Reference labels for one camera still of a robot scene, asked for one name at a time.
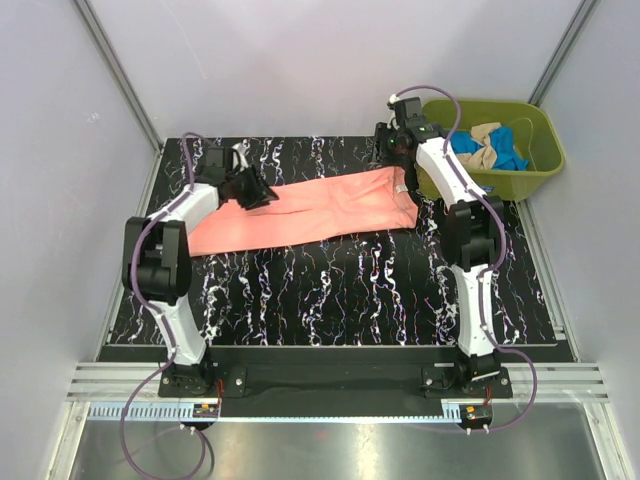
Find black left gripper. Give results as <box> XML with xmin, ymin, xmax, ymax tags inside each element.
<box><xmin>227</xmin><ymin>163</ymin><xmax>280</xmax><ymax>211</ymax></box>

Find pink t shirt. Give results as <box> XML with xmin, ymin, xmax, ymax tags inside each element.
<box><xmin>188</xmin><ymin>167</ymin><xmax>418</xmax><ymax>257</ymax></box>

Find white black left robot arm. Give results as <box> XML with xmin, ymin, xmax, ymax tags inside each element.
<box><xmin>122</xmin><ymin>143</ymin><xmax>278</xmax><ymax>396</ymax></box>

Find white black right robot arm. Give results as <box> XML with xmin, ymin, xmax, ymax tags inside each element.
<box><xmin>372</xmin><ymin>95</ymin><xmax>506</xmax><ymax>397</ymax></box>

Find blue t shirt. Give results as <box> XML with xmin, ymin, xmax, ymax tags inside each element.
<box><xmin>439</xmin><ymin>125</ymin><xmax>531</xmax><ymax>171</ymax></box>

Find olive green plastic bin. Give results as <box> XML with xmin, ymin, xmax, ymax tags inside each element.
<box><xmin>417</xmin><ymin>98</ymin><xmax>566</xmax><ymax>204</ymax></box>

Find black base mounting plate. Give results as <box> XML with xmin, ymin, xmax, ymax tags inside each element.
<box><xmin>159</xmin><ymin>346</ymin><xmax>513</xmax><ymax>418</ymax></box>

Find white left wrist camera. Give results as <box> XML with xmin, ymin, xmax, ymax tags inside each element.
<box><xmin>231</xmin><ymin>143</ymin><xmax>252</xmax><ymax>173</ymax></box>

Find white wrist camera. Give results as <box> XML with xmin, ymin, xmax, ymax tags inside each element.
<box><xmin>387</xmin><ymin>94</ymin><xmax>400</xmax><ymax>111</ymax></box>
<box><xmin>231</xmin><ymin>143</ymin><xmax>252</xmax><ymax>173</ymax></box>

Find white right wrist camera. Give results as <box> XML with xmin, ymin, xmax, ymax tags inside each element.
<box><xmin>387</xmin><ymin>94</ymin><xmax>400</xmax><ymax>111</ymax></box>

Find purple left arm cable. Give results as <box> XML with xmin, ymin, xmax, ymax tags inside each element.
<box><xmin>118</xmin><ymin>132</ymin><xmax>217</xmax><ymax>476</ymax></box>

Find aluminium frame rail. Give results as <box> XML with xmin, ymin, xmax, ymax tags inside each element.
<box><xmin>66</xmin><ymin>362</ymin><xmax>609</xmax><ymax>403</ymax></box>

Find left slotted cable duct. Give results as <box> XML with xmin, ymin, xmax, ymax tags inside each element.
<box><xmin>87</xmin><ymin>401</ymin><xmax>221</xmax><ymax>422</ymax></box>

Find slotted cable duct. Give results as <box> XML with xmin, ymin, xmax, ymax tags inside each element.
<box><xmin>87</xmin><ymin>401</ymin><xmax>221</xmax><ymax>422</ymax></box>
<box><xmin>441</xmin><ymin>400</ymin><xmax>493</xmax><ymax>429</ymax></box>

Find right slotted cable duct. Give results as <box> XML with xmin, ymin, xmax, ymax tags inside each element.
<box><xmin>441</xmin><ymin>400</ymin><xmax>493</xmax><ymax>429</ymax></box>

